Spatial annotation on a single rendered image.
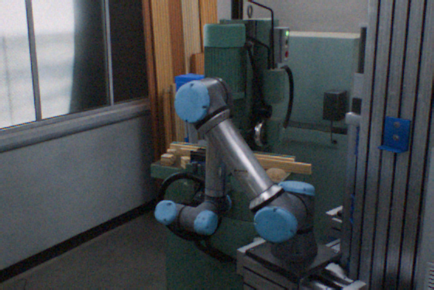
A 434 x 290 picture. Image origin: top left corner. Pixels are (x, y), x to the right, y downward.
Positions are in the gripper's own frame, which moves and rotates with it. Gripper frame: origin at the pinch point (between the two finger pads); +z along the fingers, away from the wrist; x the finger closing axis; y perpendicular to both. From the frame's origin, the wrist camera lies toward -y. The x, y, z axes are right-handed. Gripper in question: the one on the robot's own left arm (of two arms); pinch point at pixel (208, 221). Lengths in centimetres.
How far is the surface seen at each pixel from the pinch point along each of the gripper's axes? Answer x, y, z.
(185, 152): -32, -29, 27
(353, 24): -16, -191, 207
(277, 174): 15.9, -26.1, 18.9
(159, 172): -36.5, -16.4, 16.2
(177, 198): -27.0, -7.5, 21.8
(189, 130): -69, -55, 91
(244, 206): 4.3, -10.5, 21.6
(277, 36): -2, -90, 26
